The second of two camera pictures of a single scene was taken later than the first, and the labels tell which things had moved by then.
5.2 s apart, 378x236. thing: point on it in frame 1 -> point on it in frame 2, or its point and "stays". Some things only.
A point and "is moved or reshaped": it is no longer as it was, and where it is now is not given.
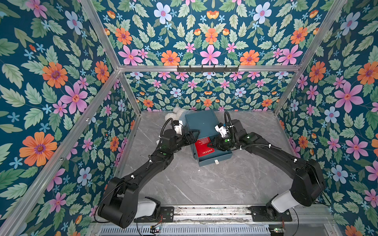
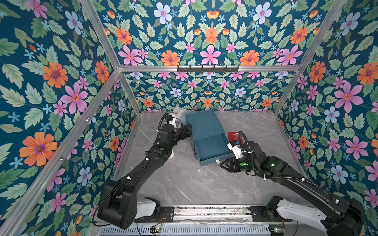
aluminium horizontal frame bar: [241, 68] stays
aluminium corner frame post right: [336, 11] stays
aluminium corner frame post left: [90, 12] stays
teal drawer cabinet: [204, 121] stays
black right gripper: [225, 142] -> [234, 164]
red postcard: [202, 147] is moved or reshaped
